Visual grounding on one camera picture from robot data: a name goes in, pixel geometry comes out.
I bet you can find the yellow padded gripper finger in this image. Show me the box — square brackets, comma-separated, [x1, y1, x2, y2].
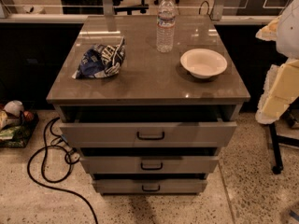
[255, 59, 299, 124]

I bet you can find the grey drawer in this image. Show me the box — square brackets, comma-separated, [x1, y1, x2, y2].
[81, 147, 218, 175]
[93, 174, 207, 195]
[61, 105, 236, 147]

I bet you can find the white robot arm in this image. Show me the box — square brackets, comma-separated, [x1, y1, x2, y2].
[255, 0, 299, 124]

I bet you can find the grey drawer cabinet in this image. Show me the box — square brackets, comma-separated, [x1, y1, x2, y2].
[46, 14, 251, 196]

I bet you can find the grey bottom drawer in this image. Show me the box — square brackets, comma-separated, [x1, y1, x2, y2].
[93, 174, 207, 195]

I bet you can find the grey top drawer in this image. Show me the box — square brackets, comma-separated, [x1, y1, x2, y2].
[61, 105, 236, 147]

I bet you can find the black stand leg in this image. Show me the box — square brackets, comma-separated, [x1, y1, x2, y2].
[269, 123, 299, 175]

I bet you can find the white bowl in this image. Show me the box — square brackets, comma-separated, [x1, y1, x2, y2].
[180, 49, 227, 79]

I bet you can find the clear plastic water bottle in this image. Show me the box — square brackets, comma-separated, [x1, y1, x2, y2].
[156, 0, 176, 53]

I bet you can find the blue crumpled chip bag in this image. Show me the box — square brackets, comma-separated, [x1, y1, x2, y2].
[72, 38, 125, 79]

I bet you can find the pile of toy items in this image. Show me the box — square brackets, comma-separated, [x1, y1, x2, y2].
[0, 100, 39, 148]

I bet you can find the black floor cable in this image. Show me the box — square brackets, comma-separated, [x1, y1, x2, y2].
[26, 117, 99, 224]

